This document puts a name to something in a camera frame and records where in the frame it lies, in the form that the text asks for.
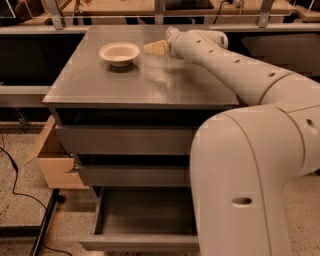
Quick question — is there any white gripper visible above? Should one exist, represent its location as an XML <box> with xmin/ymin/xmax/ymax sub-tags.
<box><xmin>143</xmin><ymin>26</ymin><xmax>180</xmax><ymax>58</ymax></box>

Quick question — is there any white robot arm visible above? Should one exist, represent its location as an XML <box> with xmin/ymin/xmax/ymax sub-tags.
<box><xmin>144</xmin><ymin>27</ymin><xmax>320</xmax><ymax>256</ymax></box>

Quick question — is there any grey drawer cabinet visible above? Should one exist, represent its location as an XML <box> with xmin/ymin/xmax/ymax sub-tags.
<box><xmin>42</xmin><ymin>24</ymin><xmax>239</xmax><ymax>198</ymax></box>

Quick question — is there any grey top drawer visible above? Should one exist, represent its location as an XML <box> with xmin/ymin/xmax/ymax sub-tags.
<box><xmin>56</xmin><ymin>126</ymin><xmax>194</xmax><ymax>155</ymax></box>

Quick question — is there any grey drawer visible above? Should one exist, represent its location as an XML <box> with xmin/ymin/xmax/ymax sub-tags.
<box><xmin>77</xmin><ymin>154</ymin><xmax>190</xmax><ymax>187</ymax></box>
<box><xmin>56</xmin><ymin>126</ymin><xmax>194</xmax><ymax>155</ymax></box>
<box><xmin>80</xmin><ymin>187</ymin><xmax>199</xmax><ymax>252</ymax></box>

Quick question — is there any grey middle drawer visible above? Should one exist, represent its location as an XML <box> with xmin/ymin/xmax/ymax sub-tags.
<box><xmin>77</xmin><ymin>154</ymin><xmax>190</xmax><ymax>187</ymax></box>

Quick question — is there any grey bottom drawer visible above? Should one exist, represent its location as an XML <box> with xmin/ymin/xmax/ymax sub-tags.
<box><xmin>80</xmin><ymin>187</ymin><xmax>199</xmax><ymax>252</ymax></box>

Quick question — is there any white paper bowl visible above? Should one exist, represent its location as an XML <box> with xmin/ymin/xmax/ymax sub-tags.
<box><xmin>99</xmin><ymin>42</ymin><xmax>140</xmax><ymax>67</ymax></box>

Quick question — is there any cardboard box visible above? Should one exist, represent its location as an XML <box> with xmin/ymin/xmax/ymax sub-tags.
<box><xmin>24</xmin><ymin>116</ymin><xmax>88</xmax><ymax>189</ymax></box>

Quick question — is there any grey metal rail workbench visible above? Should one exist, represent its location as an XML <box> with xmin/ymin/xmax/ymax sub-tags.
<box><xmin>0</xmin><ymin>0</ymin><xmax>320</xmax><ymax>109</ymax></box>

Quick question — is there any black floor cable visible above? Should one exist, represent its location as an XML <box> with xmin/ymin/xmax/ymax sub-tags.
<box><xmin>0</xmin><ymin>133</ymin><xmax>73</xmax><ymax>256</ymax></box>

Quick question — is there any black metal floor frame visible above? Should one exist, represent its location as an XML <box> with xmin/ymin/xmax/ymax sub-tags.
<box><xmin>0</xmin><ymin>189</ymin><xmax>60</xmax><ymax>256</ymax></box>

